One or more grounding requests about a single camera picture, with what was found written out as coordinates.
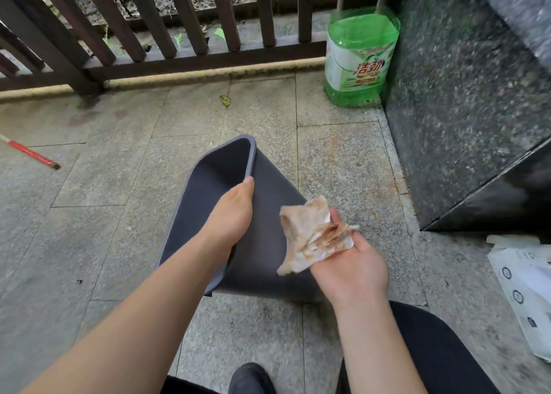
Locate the green fallen leaf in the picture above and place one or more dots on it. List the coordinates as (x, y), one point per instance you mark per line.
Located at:
(178, 40)
(220, 33)

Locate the red and white broom stick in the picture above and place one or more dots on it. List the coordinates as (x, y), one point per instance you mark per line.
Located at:
(30, 151)

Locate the person's right thumb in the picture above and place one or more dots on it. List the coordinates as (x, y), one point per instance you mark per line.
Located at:
(338, 220)

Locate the dark speckled granite counter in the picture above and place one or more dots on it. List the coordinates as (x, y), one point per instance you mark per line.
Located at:
(465, 105)

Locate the yellow fallen leaf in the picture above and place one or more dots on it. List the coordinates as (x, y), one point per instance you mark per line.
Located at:
(225, 101)

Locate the person's right forearm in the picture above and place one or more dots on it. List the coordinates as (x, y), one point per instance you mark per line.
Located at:
(370, 350)

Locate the person's left thumb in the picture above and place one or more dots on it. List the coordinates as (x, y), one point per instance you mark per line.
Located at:
(246, 191)

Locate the person's left forearm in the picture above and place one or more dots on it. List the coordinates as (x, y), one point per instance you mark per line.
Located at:
(142, 320)

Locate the green detergent bottle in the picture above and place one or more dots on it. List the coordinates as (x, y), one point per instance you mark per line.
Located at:
(359, 62)

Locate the person's black trousers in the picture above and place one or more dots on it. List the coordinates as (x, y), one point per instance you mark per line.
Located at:
(434, 355)

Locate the person's left hand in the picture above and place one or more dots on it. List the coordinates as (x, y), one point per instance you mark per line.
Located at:
(228, 221)

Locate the white printed plastic bag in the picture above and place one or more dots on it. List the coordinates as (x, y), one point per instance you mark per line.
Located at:
(525, 286)

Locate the dark grey plastic trash bin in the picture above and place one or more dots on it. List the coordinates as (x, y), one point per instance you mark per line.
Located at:
(271, 217)

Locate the person's dark shoe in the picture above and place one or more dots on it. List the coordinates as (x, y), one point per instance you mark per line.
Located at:
(252, 380)

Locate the stained white tissue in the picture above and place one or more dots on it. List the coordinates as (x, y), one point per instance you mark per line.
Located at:
(303, 238)

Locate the dark brown wooden railing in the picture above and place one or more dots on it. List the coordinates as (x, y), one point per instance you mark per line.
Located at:
(150, 19)

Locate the person's right hand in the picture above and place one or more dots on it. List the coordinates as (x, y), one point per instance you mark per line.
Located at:
(353, 273)

